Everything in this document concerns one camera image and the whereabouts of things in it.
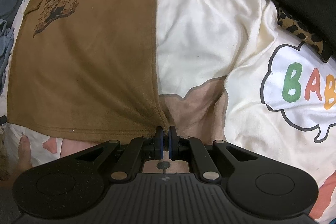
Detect brown t-shirt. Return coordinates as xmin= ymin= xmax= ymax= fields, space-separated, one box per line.
xmin=7 ymin=0 xmax=169 ymax=143

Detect cream bear print blanket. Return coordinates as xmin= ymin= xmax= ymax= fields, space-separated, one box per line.
xmin=1 ymin=0 xmax=335 ymax=223

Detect leopard print cloth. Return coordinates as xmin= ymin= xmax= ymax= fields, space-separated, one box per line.
xmin=277 ymin=6 xmax=334 ymax=63

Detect light blue garment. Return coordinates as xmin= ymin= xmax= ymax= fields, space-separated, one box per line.
xmin=0 ymin=19 xmax=14 ymax=92

